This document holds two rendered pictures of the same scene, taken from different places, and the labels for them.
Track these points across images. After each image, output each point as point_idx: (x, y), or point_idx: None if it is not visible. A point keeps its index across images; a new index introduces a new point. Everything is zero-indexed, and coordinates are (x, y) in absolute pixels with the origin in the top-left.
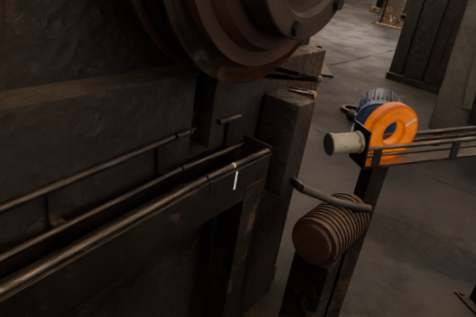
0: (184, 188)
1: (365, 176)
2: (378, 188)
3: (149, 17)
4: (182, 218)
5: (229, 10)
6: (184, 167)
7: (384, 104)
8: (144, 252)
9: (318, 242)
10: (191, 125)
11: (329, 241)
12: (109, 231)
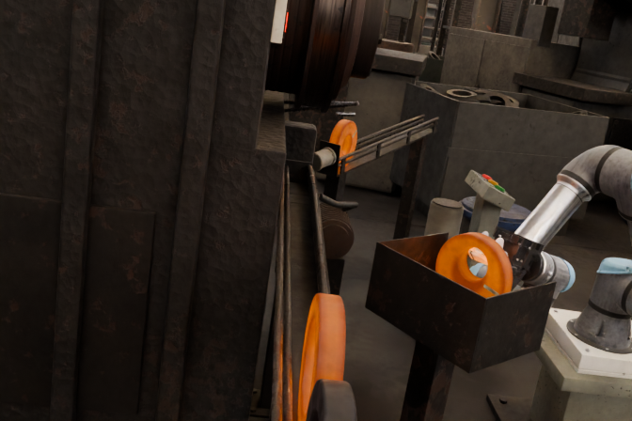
0: (315, 192)
1: (333, 185)
2: (341, 193)
3: (308, 74)
4: None
5: (353, 65)
6: (289, 184)
7: (338, 122)
8: None
9: (339, 236)
10: None
11: (347, 232)
12: (318, 216)
